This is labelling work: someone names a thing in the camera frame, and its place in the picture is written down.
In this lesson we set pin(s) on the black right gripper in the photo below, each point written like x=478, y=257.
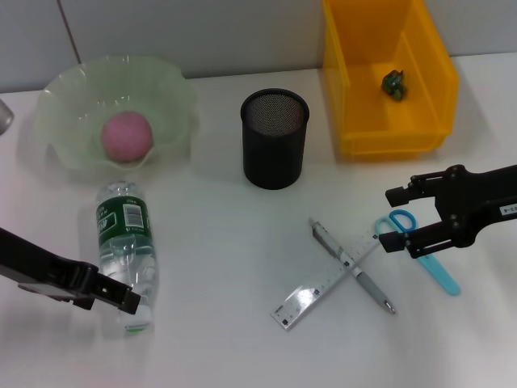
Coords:
x=476, y=202

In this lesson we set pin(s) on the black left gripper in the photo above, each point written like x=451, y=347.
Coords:
x=40, y=271

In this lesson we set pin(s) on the blue scissors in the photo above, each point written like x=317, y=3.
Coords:
x=440, y=275

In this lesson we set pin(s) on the clear green-label water bottle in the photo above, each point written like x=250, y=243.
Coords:
x=121, y=226

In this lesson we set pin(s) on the pink peach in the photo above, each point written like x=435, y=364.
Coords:
x=127, y=137

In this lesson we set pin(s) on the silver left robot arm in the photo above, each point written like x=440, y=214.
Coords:
x=5, y=117

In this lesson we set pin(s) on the grey white pen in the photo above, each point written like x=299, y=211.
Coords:
x=369, y=285

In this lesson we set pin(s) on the transparent plastic ruler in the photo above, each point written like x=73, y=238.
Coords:
x=303, y=299

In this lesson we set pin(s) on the black mesh pen holder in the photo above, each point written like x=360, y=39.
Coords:
x=274, y=161

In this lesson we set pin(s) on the yellow plastic storage bin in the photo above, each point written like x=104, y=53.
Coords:
x=404, y=121

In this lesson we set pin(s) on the pale green wavy bowl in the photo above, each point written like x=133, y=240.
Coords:
x=169, y=101

